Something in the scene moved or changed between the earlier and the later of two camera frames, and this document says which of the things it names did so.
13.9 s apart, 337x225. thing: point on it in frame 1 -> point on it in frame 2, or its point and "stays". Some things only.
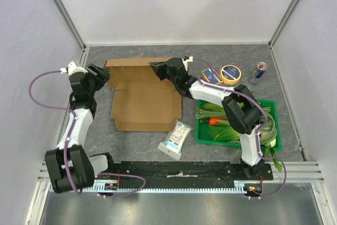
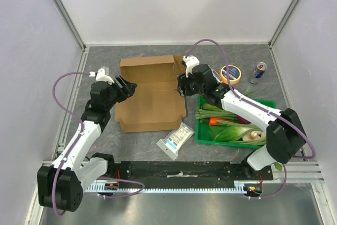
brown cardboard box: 141,101 stays
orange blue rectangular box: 208,74 stays
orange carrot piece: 212,120 stays
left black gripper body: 95,84 -> 118,95
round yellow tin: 230,74 stays
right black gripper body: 163,67 -> 186,85
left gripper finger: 103,74 -> 127,87
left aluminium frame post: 58,4 stays
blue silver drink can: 258,72 stays
